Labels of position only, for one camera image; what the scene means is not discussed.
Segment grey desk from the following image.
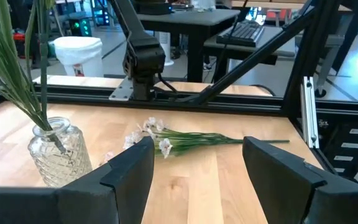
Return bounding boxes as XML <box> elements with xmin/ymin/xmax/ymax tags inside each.
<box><xmin>203</xmin><ymin>26</ymin><xmax>345</xmax><ymax>97</ymax></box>

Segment silver aluminium rail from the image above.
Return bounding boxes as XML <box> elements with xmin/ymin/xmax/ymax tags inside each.
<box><xmin>300</xmin><ymin>76</ymin><xmax>319</xmax><ymax>149</ymax></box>

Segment black panel silver labels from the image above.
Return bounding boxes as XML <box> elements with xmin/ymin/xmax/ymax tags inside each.
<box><xmin>317</xmin><ymin>119</ymin><xmax>358</xmax><ymax>183</ymax></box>

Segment white bucket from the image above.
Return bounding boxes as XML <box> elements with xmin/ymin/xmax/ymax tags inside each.
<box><xmin>53</xmin><ymin>36</ymin><xmax>104</xmax><ymax>78</ymax></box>

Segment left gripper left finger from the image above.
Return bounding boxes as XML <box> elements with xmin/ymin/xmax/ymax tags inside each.
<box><xmin>0</xmin><ymin>136</ymin><xmax>155</xmax><ymax>224</ymax></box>

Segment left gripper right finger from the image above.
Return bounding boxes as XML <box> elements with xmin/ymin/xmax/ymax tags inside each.
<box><xmin>242</xmin><ymin>136</ymin><xmax>358</xmax><ymax>224</ymax></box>

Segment black keyboard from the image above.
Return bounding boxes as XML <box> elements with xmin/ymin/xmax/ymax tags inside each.
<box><xmin>216</xmin><ymin>20</ymin><xmax>265</xmax><ymax>47</ymax></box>

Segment dark desk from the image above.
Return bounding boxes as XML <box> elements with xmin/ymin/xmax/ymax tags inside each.
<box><xmin>137</xmin><ymin>8</ymin><xmax>241</xmax><ymax>83</ymax></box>

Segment black vertical pole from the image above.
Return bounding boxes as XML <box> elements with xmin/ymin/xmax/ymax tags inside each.
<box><xmin>0</xmin><ymin>0</ymin><xmax>358</xmax><ymax>125</ymax></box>

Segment clear glass vase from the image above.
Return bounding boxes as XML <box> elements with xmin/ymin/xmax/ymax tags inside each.
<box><xmin>27</xmin><ymin>116</ymin><xmax>93</xmax><ymax>188</ymax></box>

